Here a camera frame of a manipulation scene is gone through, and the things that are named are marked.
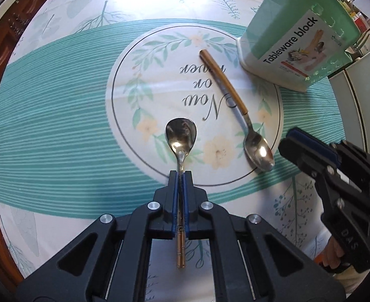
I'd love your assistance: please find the green tableware block holder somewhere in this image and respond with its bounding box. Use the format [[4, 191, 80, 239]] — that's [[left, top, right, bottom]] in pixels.
[[237, 0, 360, 92]]

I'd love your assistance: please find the person's right hand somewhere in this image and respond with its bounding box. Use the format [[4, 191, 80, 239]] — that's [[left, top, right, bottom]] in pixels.
[[319, 236, 345, 269]]

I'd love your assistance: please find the leaf patterned tablecloth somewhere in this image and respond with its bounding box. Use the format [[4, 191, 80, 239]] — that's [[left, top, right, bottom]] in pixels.
[[0, 0, 345, 277]]

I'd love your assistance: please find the wooden handle steel spoon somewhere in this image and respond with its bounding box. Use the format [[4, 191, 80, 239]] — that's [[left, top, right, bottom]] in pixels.
[[199, 49, 275, 172]]

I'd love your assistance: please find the pale green refrigerator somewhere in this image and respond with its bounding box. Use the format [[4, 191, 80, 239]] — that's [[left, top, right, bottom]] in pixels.
[[330, 53, 370, 153]]

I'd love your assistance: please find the white knit sleeve forearm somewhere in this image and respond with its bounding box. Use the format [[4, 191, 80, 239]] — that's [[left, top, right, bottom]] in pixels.
[[334, 266, 370, 296]]

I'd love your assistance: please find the steel spoon gold handle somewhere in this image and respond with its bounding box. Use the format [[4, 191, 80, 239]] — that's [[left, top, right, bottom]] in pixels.
[[165, 118, 197, 269]]

